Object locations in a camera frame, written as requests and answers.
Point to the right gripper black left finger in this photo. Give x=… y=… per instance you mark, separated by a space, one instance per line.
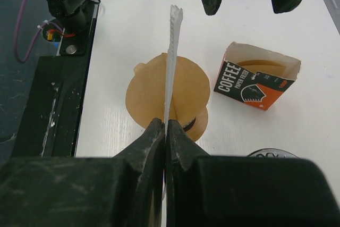
x=125 y=190

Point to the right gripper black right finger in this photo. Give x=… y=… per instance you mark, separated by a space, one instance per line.
x=206 y=190

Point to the white paper coffee filter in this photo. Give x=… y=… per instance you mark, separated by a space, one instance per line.
x=176 y=18

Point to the grey swirled glass dripper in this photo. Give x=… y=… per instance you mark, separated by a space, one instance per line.
x=271 y=153

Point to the orange coffee filter box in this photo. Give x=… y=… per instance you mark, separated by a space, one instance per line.
x=255 y=76

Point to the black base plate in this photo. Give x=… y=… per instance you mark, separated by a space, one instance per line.
x=51 y=119

